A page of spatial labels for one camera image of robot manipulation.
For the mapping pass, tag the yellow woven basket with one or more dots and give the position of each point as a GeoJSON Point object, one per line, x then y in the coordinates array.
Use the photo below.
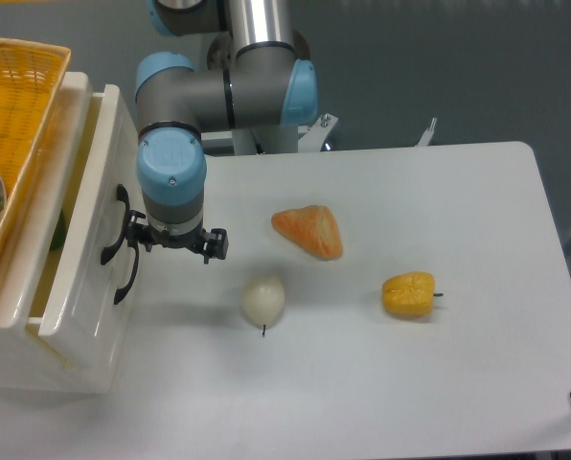
{"type": "Point", "coordinates": [31, 74]}

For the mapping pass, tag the white drawer cabinet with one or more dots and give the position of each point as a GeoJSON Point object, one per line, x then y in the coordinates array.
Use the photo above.
{"type": "Point", "coordinates": [28, 267]}

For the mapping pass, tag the white drawer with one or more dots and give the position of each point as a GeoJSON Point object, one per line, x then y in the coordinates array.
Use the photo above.
{"type": "Point", "coordinates": [81, 320]}

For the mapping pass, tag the black top drawer handle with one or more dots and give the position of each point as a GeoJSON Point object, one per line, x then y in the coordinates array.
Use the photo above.
{"type": "Point", "coordinates": [115, 230]}

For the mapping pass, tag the orange slice toy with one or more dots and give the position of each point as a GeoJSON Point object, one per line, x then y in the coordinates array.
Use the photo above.
{"type": "Point", "coordinates": [313, 228]}

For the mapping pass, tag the yellow bell pepper toy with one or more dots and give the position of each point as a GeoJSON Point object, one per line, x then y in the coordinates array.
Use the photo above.
{"type": "Point", "coordinates": [410, 294]}

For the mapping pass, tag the green bell pepper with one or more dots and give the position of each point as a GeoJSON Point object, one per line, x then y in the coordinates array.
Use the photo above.
{"type": "Point", "coordinates": [60, 232]}

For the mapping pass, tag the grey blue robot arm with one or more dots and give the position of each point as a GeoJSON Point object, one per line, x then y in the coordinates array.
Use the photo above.
{"type": "Point", "coordinates": [266, 84]}

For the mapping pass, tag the white table clamp bracket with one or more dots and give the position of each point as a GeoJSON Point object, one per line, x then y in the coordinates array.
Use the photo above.
{"type": "Point", "coordinates": [428, 134]}

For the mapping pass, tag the white pear toy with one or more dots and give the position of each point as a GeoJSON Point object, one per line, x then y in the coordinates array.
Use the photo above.
{"type": "Point", "coordinates": [263, 301]}

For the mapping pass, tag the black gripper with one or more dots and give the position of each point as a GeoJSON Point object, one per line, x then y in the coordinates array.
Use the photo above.
{"type": "Point", "coordinates": [209, 245]}

